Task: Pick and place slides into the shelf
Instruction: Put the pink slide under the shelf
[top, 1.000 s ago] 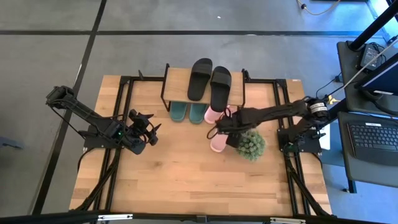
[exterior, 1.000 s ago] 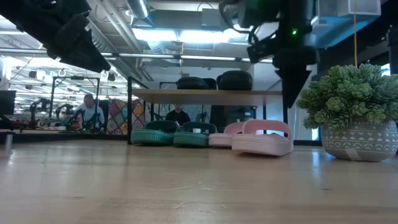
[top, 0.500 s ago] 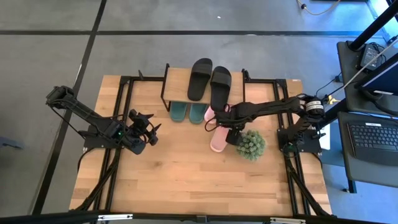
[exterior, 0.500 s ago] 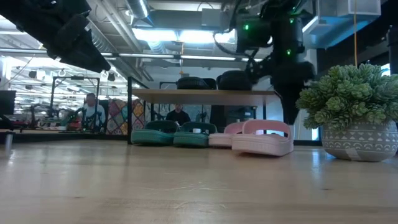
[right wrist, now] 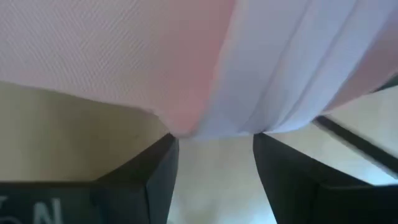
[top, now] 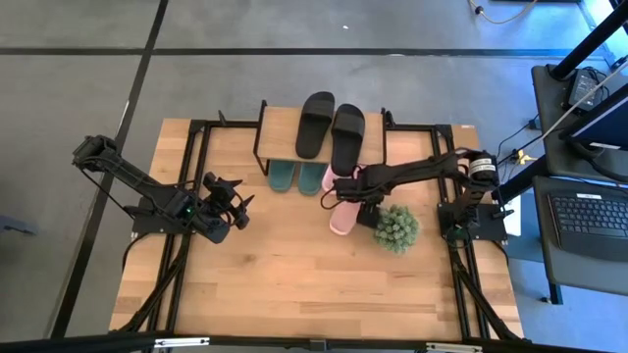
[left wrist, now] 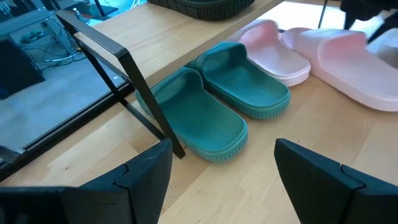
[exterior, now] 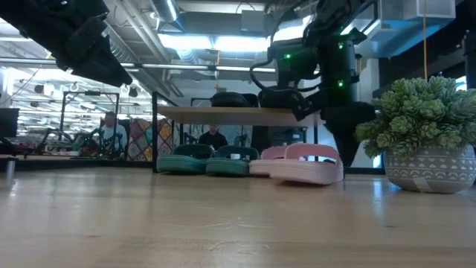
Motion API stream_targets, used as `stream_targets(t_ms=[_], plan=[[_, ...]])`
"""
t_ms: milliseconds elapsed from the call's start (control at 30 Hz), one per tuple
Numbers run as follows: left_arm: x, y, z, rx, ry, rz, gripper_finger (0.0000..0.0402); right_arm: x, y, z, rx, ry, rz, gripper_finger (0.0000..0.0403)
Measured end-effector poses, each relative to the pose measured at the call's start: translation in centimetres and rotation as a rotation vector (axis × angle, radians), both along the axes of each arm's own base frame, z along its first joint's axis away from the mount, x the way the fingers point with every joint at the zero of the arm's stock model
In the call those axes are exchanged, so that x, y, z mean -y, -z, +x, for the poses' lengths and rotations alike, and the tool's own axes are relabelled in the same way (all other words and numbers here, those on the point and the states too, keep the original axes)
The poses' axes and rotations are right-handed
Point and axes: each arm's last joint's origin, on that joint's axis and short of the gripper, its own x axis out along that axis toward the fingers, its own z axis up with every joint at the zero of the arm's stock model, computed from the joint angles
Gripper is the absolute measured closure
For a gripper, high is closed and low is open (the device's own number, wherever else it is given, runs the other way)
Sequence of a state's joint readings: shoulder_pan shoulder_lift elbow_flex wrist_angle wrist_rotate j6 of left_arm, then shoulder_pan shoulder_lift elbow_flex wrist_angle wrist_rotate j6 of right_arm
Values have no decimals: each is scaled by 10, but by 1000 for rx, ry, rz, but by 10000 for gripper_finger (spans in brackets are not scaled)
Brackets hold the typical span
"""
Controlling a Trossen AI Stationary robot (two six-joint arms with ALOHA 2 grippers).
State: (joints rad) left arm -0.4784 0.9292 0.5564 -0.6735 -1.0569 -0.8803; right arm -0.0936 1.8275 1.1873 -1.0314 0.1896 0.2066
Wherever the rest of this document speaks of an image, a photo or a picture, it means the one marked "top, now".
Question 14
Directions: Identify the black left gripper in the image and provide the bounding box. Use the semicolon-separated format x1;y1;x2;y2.
203;171;255;230

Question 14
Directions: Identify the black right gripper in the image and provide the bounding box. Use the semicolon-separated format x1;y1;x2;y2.
336;166;392;227

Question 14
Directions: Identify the green succulent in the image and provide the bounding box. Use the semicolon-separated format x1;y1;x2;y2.
373;204;422;255

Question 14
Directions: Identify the black desk support bar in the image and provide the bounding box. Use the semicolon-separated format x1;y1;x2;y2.
493;155;550;205

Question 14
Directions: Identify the black crossbeam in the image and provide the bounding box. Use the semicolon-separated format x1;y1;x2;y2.
0;331;628;353

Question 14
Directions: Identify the black computer keyboard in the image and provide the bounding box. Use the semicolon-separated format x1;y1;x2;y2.
548;191;628;264

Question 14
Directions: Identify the grey metal foot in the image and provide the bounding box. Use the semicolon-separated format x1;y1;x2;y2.
0;215;38;235

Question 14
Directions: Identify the black power adapter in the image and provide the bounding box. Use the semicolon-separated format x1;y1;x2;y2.
567;68;602;110

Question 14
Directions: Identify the black computer monitor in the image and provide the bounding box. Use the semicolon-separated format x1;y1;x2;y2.
558;82;628;153

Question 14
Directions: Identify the black diagonal pole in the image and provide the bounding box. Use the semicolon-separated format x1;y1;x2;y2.
551;0;628;79

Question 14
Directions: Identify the wooden shelf with black frame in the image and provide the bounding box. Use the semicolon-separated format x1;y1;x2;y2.
252;99;395;183

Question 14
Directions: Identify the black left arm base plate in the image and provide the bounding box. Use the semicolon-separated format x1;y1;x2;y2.
131;195;200;234

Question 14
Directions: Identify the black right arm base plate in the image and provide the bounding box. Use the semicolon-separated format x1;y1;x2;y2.
438;201;509;242

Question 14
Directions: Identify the silver beam bracket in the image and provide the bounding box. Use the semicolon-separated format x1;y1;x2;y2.
425;342;485;353
154;336;211;349

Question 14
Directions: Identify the yellow floor cable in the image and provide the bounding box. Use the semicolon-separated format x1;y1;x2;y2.
468;0;539;25

